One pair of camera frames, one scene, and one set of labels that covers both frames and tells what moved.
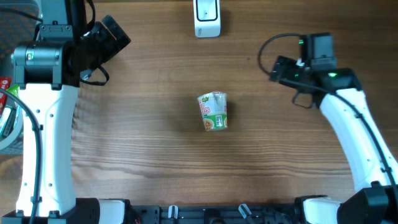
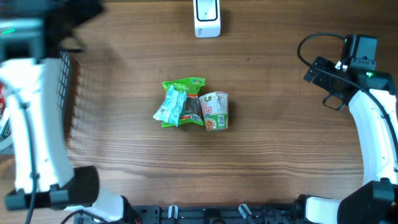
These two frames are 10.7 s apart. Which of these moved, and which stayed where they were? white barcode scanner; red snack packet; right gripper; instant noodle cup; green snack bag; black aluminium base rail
Moved: green snack bag; right gripper
Stayed: red snack packet; instant noodle cup; white barcode scanner; black aluminium base rail
